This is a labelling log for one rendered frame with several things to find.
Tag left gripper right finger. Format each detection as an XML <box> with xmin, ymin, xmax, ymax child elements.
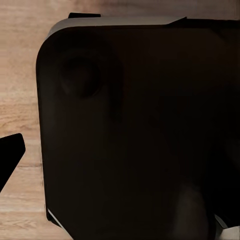
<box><xmin>224</xmin><ymin>133</ymin><xmax>240</xmax><ymax>172</ymax></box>

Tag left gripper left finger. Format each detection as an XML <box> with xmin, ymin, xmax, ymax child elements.
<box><xmin>0</xmin><ymin>133</ymin><xmax>26</xmax><ymax>192</ymax></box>

